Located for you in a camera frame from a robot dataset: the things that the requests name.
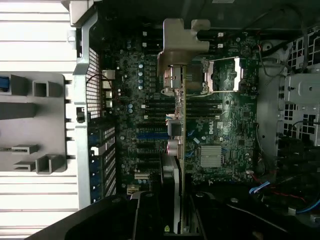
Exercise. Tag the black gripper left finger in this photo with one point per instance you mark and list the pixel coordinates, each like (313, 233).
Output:
(147, 220)

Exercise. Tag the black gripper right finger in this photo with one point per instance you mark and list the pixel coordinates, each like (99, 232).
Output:
(212, 220)

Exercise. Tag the white expansion slot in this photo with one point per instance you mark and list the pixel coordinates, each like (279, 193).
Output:
(142, 176)

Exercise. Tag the long black expansion slot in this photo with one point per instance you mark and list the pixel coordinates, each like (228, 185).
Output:
(147, 157)
(147, 166)
(150, 126)

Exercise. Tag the short black expansion slot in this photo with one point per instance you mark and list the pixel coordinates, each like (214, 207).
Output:
(147, 147)

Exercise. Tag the blue expansion slot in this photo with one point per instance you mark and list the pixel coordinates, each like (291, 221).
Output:
(150, 136)

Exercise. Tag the black RAM slot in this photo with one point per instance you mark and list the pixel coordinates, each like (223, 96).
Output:
(153, 46)
(155, 102)
(145, 117)
(153, 34)

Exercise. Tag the silver chipset heatsink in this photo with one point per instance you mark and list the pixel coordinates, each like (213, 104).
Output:
(211, 156)

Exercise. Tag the green Dell motherboard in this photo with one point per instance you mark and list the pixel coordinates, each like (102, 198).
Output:
(232, 125)

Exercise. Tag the installed RAM stick with label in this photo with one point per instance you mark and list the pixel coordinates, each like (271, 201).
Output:
(202, 115)

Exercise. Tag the black case latch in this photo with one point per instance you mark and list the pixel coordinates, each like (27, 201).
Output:
(80, 115)

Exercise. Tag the thin metal locking lever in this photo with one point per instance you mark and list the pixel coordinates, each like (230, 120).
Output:
(220, 92)

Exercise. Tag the metal socket cover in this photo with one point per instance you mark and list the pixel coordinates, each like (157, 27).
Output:
(238, 72)

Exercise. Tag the silver perforated disk bay cage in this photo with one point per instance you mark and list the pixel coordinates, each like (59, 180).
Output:
(300, 87)

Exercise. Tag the open black PC case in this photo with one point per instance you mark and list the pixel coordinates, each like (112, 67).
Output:
(82, 75)

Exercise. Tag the grey parts rack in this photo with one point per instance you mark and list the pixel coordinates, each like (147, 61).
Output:
(25, 112)

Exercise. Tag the blue disk caddy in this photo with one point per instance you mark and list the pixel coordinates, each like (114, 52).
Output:
(3, 85)

